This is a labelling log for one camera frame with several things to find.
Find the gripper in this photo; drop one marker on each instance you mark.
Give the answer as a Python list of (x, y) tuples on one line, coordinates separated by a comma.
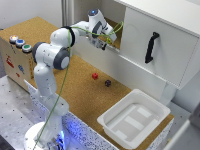
[(98, 42)]

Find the yellow block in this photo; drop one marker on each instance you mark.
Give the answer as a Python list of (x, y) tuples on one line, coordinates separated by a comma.
[(109, 40)]

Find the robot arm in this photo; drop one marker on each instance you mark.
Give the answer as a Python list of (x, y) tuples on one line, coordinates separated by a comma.
[(46, 78)]

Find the white cabinet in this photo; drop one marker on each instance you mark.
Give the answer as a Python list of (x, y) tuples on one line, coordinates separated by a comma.
[(160, 10)]

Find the pink block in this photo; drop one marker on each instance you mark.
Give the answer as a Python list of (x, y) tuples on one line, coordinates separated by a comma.
[(95, 76)]

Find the purple block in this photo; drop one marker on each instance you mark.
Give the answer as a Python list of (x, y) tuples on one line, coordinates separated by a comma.
[(107, 83)]

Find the green button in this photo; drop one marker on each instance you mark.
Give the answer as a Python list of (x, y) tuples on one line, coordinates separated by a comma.
[(26, 47)]

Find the white sliding door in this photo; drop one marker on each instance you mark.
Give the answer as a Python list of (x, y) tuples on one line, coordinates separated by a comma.
[(173, 50)]

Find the blue button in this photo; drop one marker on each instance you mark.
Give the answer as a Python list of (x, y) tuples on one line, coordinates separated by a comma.
[(20, 42)]

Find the red button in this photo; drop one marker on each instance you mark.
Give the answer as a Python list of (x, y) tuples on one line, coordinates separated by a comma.
[(13, 39)]

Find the white plastic box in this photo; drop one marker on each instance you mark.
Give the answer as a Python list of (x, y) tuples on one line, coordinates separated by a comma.
[(133, 121)]

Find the wooden drawer box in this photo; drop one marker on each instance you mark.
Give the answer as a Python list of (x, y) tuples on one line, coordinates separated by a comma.
[(13, 73)]

